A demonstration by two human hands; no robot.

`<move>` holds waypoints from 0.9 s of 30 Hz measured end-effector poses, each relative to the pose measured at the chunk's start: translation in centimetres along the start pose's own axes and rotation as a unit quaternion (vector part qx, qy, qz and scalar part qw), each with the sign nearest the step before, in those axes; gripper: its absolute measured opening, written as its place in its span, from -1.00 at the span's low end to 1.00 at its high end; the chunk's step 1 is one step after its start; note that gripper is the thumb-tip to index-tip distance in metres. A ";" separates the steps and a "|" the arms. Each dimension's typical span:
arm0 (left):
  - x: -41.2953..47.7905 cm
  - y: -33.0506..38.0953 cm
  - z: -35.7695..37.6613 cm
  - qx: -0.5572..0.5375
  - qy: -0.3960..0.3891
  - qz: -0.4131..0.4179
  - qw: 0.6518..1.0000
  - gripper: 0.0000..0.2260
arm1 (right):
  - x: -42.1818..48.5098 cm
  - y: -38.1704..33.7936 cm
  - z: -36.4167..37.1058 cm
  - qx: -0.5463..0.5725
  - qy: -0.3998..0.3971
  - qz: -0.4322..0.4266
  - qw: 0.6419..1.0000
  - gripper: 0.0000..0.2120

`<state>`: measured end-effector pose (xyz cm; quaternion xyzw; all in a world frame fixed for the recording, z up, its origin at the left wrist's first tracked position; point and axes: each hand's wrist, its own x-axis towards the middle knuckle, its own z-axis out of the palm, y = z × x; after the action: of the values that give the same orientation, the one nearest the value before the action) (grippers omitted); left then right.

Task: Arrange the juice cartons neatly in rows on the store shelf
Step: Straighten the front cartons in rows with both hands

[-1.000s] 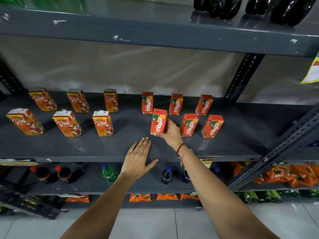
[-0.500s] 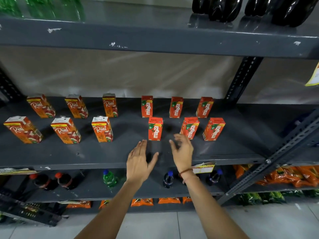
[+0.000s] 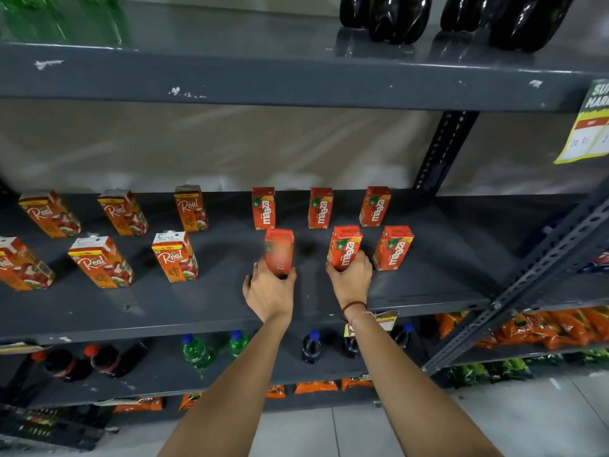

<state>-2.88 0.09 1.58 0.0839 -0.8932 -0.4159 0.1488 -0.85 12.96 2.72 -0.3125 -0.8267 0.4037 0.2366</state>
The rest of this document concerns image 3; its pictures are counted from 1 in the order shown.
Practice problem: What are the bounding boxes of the person's left hand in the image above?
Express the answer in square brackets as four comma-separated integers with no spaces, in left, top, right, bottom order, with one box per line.
[242,258,298,324]

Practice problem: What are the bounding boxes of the person's right hand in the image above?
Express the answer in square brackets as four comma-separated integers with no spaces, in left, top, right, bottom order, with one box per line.
[325,250,373,312]

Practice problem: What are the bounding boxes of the small red juice carton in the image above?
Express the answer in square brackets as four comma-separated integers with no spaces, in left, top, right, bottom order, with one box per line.
[265,228,295,277]
[327,226,363,272]

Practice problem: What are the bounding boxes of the person's right forearm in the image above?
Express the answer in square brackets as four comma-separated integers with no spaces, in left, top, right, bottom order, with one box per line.
[345,307,504,457]

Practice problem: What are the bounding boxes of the person's left forearm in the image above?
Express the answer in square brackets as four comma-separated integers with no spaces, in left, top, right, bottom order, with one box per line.
[158,312,307,457]

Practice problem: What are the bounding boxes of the group of red cartons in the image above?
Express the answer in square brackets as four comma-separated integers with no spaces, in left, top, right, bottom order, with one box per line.
[251,186,415,272]

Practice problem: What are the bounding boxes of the small yellow shelf tag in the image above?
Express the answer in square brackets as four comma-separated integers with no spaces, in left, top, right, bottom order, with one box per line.
[344,310,399,338]

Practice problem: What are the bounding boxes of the green bottle with blue cap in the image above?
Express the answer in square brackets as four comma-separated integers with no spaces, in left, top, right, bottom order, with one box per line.
[229,329,249,358]
[181,333,214,371]

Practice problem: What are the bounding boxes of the group of white-topped orange cartons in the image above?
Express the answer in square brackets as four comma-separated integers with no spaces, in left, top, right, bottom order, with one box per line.
[0,184,210,292]

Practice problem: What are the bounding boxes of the red-capped cola bottle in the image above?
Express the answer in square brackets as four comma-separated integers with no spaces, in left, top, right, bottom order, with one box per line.
[30,348,94,382]
[84,340,151,379]

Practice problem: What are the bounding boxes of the row of green bags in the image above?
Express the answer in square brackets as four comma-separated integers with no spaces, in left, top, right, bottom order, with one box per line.
[444,349,609,389]

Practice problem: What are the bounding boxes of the grey slotted-angle side rack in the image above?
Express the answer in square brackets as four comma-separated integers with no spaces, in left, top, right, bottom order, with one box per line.
[422,183,609,376]

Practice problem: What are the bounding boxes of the grey metal shelving rack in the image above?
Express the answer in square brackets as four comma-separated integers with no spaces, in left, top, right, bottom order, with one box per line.
[0,0,609,424]

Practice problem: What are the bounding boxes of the row of orange bags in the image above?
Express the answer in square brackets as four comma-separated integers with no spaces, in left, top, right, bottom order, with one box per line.
[434,306,609,351]

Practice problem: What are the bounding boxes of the dark cola bottle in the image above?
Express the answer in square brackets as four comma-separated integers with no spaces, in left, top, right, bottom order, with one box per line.
[440,0,495,34]
[368,0,434,45]
[489,0,579,54]
[339,0,371,29]

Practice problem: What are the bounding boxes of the red and blue packet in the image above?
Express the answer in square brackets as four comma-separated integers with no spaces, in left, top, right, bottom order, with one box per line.
[581,252,609,275]

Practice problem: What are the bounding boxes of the pale shelf edge label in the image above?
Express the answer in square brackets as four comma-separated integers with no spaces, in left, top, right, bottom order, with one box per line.
[0,342,46,355]

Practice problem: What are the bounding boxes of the yellow and green price sign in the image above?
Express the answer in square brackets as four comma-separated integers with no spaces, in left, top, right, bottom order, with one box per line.
[554,79,609,165]

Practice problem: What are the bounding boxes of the green plastic bottles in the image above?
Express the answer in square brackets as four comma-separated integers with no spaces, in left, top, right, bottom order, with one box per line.
[0,0,130,46]

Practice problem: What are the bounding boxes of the red thread bracelet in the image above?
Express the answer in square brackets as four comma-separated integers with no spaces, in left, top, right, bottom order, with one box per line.
[340,301,370,323]

